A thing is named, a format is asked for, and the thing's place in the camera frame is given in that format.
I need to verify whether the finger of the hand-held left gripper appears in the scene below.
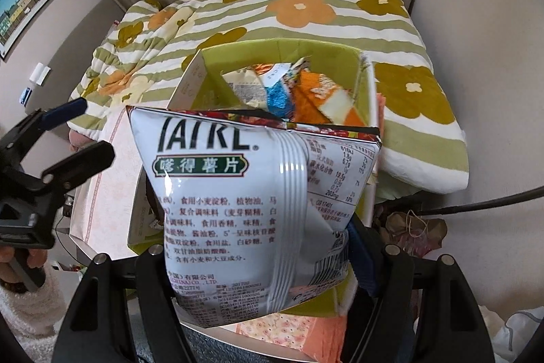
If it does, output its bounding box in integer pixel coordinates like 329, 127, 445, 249
0, 98, 88, 160
40, 141, 116, 198

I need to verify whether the white plastic bag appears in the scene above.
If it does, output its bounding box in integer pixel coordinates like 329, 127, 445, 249
476, 303, 544, 363

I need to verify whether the black cable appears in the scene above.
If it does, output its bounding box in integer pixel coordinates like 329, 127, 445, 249
414, 184, 544, 217

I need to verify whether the cream snack packet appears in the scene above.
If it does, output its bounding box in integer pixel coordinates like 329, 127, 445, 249
221, 65, 266, 109

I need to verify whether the orange snack packet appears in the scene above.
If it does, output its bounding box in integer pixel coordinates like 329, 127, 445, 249
292, 70, 367, 126

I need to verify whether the pale green cloth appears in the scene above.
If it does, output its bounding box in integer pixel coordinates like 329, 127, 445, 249
376, 171, 426, 202

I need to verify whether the green cardboard box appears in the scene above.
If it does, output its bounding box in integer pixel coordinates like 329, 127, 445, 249
127, 40, 381, 319

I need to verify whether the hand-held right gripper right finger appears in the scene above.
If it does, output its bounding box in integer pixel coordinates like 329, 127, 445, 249
342, 214, 494, 363

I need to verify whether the person's left forearm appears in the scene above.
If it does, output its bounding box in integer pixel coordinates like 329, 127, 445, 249
0, 267, 62, 359

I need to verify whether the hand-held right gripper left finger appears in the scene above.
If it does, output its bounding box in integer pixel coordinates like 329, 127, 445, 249
55, 246, 200, 363

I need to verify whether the blue foil snack packet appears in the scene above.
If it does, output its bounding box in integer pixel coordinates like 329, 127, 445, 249
266, 84, 295, 120

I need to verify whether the white potato chip bag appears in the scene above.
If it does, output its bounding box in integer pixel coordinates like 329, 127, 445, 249
126, 104, 382, 330

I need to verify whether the person's left hand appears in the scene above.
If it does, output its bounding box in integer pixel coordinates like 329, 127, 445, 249
0, 246, 48, 292

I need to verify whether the green striped floral blanket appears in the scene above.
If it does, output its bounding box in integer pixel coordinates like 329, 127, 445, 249
68, 0, 470, 196

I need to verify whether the white wall switch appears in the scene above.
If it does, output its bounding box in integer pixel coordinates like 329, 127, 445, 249
30, 63, 52, 86

